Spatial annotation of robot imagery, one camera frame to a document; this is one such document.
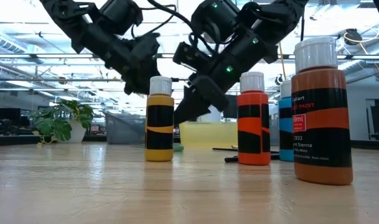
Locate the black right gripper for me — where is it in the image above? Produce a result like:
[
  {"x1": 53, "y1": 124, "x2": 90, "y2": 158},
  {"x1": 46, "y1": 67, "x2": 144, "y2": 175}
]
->
[{"x1": 173, "y1": 30, "x2": 273, "y2": 126}]

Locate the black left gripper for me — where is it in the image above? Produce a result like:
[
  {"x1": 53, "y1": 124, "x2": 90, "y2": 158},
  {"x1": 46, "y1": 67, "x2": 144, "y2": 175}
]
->
[{"x1": 80, "y1": 23, "x2": 161, "y2": 96}]

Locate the long black paintbrush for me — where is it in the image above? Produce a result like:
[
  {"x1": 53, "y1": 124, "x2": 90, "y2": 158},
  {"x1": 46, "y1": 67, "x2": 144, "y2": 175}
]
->
[
  {"x1": 212, "y1": 145, "x2": 239, "y2": 152},
  {"x1": 223, "y1": 151, "x2": 281, "y2": 164}
]

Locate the blue paint bottle white cap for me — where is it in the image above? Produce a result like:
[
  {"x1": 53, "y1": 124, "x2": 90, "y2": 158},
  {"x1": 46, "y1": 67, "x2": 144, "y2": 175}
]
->
[{"x1": 278, "y1": 80, "x2": 295, "y2": 162}]

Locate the brown paint bottle white cap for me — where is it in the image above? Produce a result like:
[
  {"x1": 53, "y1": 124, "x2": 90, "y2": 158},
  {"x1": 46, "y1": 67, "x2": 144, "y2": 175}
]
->
[{"x1": 290, "y1": 36, "x2": 354, "y2": 186}]

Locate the black monitor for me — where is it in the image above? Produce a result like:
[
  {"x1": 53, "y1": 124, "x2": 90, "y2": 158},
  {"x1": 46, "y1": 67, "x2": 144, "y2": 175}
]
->
[
  {"x1": 0, "y1": 107, "x2": 22, "y2": 121},
  {"x1": 223, "y1": 95, "x2": 239, "y2": 119}
]

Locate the yellow translucent plastic bin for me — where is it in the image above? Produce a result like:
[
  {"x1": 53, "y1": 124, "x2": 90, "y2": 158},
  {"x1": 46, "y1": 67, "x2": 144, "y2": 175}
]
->
[{"x1": 179, "y1": 121, "x2": 239, "y2": 147}]

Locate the grey plastic bin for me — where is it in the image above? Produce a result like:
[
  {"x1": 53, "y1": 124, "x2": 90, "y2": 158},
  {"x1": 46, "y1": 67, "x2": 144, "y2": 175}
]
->
[{"x1": 104, "y1": 111, "x2": 147, "y2": 145}]

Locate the green plant sprig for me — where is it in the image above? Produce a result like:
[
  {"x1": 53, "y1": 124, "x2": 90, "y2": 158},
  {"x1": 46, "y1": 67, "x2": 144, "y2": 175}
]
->
[{"x1": 28, "y1": 99, "x2": 95, "y2": 146}]

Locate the thick yellow hanging cable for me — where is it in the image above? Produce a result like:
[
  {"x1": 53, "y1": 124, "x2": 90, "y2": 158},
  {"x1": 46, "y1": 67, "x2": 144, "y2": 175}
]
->
[{"x1": 277, "y1": 42, "x2": 287, "y2": 81}]

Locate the black ceiling cable reel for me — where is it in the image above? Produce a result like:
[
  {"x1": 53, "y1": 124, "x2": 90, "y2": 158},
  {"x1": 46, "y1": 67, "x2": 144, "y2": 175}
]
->
[{"x1": 344, "y1": 28, "x2": 363, "y2": 46}]

